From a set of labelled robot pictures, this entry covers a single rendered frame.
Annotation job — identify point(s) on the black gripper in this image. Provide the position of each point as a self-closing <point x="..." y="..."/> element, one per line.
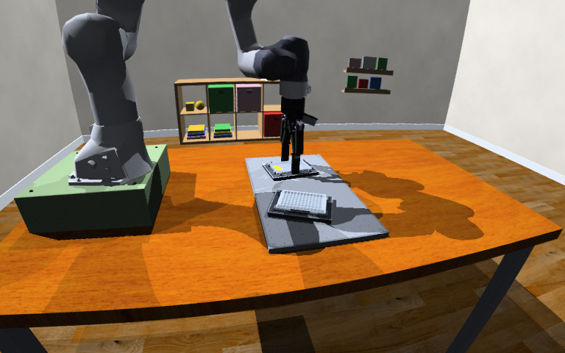
<point x="294" y="107"/>

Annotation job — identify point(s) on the clear rectangular plastic lid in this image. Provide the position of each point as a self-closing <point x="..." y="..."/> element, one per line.
<point x="285" y="167"/>

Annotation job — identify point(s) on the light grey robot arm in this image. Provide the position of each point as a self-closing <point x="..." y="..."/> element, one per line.
<point x="100" y="44"/>

